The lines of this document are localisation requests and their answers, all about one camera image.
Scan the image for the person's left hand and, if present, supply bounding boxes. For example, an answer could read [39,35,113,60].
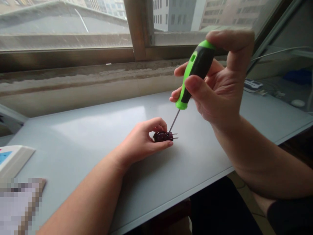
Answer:
[120,117,174,164]

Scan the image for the person's right hand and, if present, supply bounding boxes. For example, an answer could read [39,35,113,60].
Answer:
[169,26,256,128]

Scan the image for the dark plug with metal prongs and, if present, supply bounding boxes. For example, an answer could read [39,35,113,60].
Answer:
[152,131,179,143]

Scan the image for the green and black screwdriver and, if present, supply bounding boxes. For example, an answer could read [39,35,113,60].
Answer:
[169,40,217,133]

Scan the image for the white power strip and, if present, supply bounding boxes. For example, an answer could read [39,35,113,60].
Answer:
[244,78,264,93]

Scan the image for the person's legs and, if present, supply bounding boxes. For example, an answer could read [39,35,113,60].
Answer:
[189,175,313,235]

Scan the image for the white flat box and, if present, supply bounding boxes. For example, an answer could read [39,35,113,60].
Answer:
[0,145,36,179]

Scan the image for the white cable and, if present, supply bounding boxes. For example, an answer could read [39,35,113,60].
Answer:
[252,46,311,62]

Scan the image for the window with brown frame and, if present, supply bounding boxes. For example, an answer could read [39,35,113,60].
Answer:
[0,0,294,73]

